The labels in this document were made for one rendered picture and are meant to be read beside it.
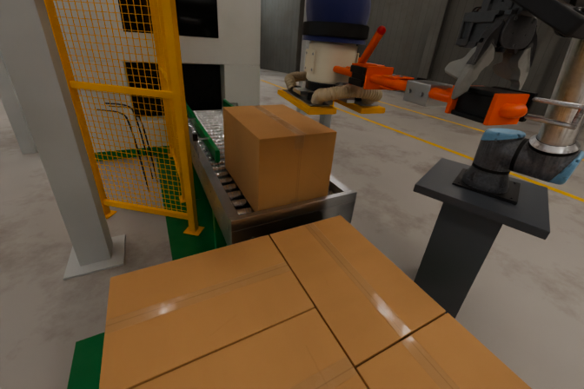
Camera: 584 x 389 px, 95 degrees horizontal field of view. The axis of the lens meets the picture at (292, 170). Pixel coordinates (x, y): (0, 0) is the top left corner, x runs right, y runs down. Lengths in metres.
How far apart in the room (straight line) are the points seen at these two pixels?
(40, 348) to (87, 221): 0.60
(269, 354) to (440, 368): 0.47
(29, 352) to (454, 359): 1.71
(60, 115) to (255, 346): 1.36
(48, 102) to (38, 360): 1.14
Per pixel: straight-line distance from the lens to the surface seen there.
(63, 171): 1.81
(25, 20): 1.66
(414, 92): 0.65
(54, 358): 1.78
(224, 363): 0.90
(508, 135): 1.48
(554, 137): 1.41
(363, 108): 0.95
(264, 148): 1.15
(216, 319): 0.97
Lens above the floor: 1.33
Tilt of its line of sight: 26 degrees down
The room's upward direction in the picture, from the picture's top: 4 degrees clockwise
